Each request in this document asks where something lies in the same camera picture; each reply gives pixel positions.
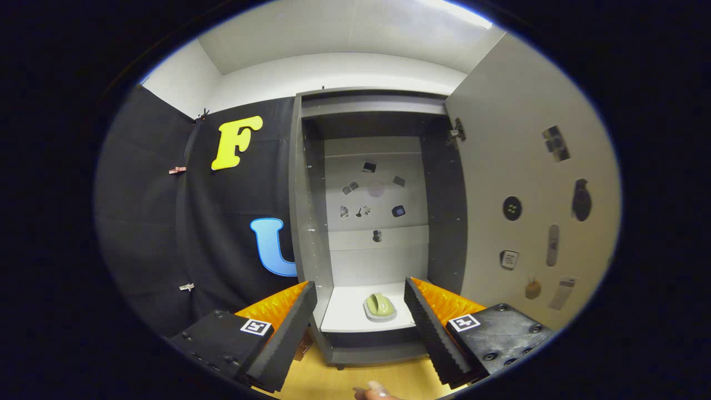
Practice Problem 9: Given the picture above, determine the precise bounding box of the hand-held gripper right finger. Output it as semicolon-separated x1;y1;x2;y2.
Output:
403;277;556;389

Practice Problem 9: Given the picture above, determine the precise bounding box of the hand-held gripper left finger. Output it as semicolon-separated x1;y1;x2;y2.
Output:
167;281;318;393

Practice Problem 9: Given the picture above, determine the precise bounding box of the grey cabinet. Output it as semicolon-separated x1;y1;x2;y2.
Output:
288;86;468;370

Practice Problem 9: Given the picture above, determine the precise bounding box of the black backdrop cloth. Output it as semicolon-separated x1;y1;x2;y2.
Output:
94;83;301;339

